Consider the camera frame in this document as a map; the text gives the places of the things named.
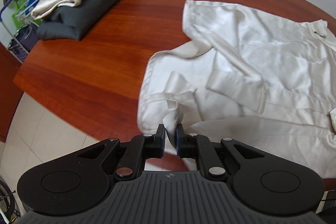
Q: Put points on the dark grey folded cloth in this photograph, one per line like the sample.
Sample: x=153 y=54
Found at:
x=78 y=22

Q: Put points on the green bag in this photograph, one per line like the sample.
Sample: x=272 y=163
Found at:
x=18 y=16

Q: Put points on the cream satin shirt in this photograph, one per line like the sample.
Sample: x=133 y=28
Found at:
x=262 y=69

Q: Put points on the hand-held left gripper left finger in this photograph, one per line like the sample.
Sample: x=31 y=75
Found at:
x=163 y=142

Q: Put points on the black bicycle wheel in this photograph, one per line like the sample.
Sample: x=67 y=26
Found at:
x=12 y=200

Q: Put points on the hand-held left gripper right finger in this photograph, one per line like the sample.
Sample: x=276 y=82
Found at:
x=179 y=142

